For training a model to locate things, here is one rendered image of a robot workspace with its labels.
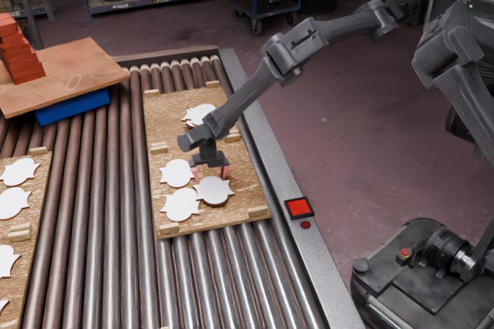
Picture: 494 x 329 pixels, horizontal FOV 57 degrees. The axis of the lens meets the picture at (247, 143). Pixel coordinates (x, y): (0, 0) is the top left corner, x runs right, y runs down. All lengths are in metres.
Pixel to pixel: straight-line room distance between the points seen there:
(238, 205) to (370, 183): 1.64
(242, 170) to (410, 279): 0.98
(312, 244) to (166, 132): 0.75
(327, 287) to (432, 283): 0.98
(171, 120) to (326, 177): 1.40
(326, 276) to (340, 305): 0.09
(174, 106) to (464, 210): 1.81
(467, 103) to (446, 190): 2.18
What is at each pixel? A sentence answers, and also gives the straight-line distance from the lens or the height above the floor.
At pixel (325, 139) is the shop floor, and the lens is 3.30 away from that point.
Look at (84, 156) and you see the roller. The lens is 1.79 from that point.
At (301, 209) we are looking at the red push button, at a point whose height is 0.93.
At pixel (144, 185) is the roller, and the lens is 1.60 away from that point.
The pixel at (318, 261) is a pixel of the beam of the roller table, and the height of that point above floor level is 0.91.
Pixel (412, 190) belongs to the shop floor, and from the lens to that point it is 2.99.
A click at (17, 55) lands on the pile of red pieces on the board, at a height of 1.16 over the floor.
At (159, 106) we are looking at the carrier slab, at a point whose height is 0.94.
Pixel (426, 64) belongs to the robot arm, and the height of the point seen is 1.55.
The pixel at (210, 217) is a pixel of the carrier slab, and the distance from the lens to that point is 1.42.
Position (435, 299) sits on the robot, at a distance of 2.16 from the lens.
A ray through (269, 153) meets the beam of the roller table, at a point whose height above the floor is 0.92.
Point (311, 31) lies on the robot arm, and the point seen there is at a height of 1.53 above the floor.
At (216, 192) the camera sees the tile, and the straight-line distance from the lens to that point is 1.47.
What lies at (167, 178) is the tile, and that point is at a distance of 1.56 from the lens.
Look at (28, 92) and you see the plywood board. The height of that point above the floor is 1.04.
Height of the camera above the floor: 1.96
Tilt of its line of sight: 37 degrees down
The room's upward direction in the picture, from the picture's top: 3 degrees counter-clockwise
